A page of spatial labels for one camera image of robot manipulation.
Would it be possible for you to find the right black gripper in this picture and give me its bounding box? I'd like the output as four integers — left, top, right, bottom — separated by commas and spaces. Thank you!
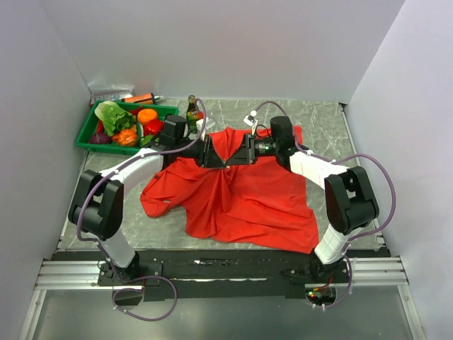
225, 133, 279, 166

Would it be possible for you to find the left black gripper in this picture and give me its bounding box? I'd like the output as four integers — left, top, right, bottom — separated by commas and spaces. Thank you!
175, 133, 225, 169

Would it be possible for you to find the red t-shirt garment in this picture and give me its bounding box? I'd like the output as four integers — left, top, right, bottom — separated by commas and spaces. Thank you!
139, 125, 321, 255

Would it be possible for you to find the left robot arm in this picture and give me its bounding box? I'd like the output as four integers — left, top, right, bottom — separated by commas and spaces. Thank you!
68, 115, 224, 285

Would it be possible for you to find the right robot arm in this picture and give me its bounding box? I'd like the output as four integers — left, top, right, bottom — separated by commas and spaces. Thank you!
226, 112, 379, 283

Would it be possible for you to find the green glass bottle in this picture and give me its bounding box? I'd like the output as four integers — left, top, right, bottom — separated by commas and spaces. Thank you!
186, 95, 204, 133

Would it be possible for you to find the green toy vegetable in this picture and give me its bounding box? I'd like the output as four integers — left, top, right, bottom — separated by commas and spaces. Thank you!
141, 135, 154, 148

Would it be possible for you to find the red toy pepper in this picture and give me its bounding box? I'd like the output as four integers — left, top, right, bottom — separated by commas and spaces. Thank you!
143, 119, 164, 136

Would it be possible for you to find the toy orange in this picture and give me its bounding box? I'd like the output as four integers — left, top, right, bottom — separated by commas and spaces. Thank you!
137, 108, 159, 125

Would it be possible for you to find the orange black tube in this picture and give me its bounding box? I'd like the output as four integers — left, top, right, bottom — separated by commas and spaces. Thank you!
121, 93, 165, 105

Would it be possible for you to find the orange toy pumpkin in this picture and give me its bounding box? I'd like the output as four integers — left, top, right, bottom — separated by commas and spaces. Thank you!
112, 129, 139, 147

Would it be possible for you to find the green plastic basket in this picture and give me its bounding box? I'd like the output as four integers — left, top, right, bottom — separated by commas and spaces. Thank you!
76, 101, 179, 155

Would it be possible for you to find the toy lettuce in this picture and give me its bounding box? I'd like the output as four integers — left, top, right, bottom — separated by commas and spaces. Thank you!
94, 101, 134, 137

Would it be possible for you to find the purple toy onion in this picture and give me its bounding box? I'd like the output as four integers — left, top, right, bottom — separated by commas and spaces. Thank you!
88, 132, 111, 145

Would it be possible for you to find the red toy chili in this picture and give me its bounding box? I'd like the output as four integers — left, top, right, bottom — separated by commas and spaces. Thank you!
96, 120, 104, 133

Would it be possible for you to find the crumpled white packet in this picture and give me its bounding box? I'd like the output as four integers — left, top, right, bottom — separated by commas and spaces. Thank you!
88, 84, 134, 104

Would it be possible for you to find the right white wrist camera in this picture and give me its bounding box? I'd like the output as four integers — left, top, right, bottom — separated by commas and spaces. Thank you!
243, 110, 258, 135

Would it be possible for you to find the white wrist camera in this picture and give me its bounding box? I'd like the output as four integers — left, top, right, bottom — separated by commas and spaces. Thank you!
196, 117, 215, 131
243, 110, 258, 135

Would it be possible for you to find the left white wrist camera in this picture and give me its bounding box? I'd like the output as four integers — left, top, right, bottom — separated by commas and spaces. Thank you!
196, 117, 215, 131

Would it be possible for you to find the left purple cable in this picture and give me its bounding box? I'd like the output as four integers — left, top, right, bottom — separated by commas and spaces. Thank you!
76, 98, 208, 322

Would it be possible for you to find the purple cable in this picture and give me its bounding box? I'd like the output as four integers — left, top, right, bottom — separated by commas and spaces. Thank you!
76, 98, 208, 322
250, 101, 397, 310

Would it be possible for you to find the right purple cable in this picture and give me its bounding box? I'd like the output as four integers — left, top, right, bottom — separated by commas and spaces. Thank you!
250, 101, 397, 310

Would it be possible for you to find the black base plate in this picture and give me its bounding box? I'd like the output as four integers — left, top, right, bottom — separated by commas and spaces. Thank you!
50, 248, 391, 306

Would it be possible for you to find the aluminium rail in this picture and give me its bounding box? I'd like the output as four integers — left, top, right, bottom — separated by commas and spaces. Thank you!
35, 257, 409, 290

